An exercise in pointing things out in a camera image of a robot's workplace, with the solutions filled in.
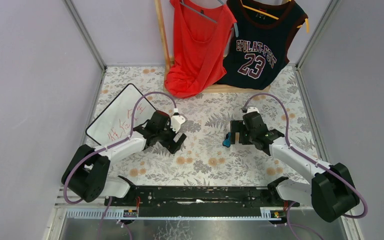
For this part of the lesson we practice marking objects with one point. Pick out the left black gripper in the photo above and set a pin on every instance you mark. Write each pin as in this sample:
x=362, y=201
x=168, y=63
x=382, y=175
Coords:
x=171, y=139

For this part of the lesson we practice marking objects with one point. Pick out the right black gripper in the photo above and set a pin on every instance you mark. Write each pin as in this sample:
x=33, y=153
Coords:
x=237, y=133

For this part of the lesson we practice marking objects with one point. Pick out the blue black whiteboard eraser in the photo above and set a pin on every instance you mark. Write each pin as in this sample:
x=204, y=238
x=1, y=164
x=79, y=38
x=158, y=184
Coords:
x=227, y=141

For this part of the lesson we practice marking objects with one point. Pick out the white board black frame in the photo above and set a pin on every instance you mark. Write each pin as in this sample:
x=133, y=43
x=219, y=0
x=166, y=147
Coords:
x=122, y=114

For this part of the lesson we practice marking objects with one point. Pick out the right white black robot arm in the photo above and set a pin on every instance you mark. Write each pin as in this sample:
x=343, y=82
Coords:
x=329, y=189

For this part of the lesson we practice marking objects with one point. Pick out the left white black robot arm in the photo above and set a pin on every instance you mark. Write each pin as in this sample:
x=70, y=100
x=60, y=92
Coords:
x=87, y=173

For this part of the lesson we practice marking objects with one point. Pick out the floral table cloth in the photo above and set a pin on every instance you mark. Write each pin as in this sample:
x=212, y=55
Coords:
x=204, y=161

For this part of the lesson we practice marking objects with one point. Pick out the wooden clothes rack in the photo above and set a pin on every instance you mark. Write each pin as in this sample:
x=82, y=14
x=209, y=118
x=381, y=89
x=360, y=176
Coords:
x=169, y=60

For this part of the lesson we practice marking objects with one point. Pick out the black number 23 jersey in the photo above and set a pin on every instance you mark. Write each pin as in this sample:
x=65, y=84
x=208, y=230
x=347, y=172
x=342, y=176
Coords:
x=260, y=52

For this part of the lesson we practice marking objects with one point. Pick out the red tank top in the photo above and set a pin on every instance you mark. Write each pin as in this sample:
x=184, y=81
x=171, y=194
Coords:
x=198, y=47

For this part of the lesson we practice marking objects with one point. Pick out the yellow clothes hanger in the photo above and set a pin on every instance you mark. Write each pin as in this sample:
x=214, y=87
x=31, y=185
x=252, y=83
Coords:
x=306, y=21

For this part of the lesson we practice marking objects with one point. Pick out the grey clothes hanger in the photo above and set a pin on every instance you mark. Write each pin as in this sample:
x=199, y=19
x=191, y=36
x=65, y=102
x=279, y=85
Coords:
x=235, y=26

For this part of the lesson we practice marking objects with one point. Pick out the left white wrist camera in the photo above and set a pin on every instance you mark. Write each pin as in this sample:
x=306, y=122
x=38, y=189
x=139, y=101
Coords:
x=176, y=122

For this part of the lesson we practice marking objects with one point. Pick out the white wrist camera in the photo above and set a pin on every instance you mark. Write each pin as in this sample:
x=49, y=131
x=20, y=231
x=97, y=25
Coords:
x=249, y=109
x=176, y=122

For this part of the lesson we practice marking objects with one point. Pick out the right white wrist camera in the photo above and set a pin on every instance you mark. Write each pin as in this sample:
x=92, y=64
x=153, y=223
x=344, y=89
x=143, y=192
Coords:
x=249, y=109

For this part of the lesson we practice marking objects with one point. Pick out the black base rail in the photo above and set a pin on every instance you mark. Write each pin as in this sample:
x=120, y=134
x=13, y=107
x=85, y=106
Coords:
x=201, y=200

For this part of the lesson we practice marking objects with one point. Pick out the white slotted cable duct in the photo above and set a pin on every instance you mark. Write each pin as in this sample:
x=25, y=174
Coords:
x=261, y=214

